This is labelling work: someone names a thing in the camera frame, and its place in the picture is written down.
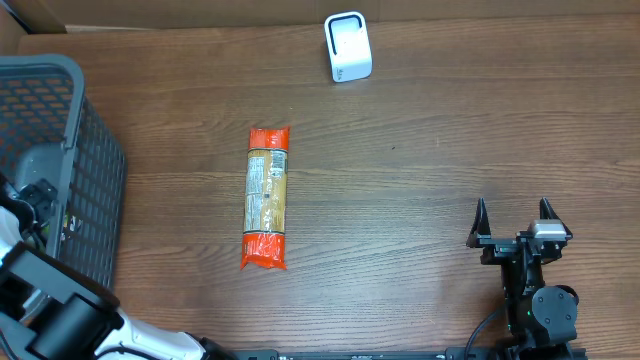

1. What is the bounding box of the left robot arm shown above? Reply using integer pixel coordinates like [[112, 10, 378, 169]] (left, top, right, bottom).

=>
[[1, 179, 234, 359]]

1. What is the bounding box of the orange spaghetti pack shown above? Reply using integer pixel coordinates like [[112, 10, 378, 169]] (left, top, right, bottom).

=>
[[241, 126, 290, 269]]

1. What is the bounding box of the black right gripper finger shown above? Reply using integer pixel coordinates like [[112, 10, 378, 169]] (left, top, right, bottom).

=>
[[539, 197, 573, 240], [466, 198, 491, 248]]

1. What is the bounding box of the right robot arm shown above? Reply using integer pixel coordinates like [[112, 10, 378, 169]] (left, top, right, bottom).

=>
[[466, 198, 579, 358]]

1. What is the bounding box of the grey plastic mesh basket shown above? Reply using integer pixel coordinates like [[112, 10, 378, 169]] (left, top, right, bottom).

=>
[[1, 54, 127, 288]]

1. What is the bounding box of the white barcode scanner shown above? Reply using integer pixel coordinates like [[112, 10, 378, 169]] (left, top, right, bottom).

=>
[[324, 11, 373, 83]]

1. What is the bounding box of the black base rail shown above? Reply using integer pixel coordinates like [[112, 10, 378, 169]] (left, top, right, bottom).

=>
[[199, 344, 589, 360]]

